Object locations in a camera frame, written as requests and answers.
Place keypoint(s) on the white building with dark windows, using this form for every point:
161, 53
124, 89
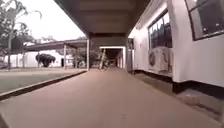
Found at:
196, 60

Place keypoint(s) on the brown canopy roof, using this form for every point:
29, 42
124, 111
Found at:
103, 16

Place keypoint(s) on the distant white building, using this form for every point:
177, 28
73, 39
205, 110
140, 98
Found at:
30, 60

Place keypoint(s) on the dark round bush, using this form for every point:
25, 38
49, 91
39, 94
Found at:
45, 59

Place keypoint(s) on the flat-roofed open shelter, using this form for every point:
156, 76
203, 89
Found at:
56, 45

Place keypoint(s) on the tall thin tree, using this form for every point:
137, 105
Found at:
10, 36

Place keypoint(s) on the grey open ground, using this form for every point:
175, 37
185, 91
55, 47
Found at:
20, 80

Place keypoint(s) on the white air conditioner unit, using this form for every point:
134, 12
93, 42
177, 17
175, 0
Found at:
160, 60

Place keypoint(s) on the brown concrete walkway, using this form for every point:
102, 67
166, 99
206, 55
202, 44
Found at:
106, 100

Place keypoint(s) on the dark kerb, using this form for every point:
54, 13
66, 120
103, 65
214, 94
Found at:
33, 86

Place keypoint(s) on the grey concrete strip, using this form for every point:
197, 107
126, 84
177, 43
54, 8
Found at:
200, 100

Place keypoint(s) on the grey canopy post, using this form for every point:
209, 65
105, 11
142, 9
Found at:
87, 55

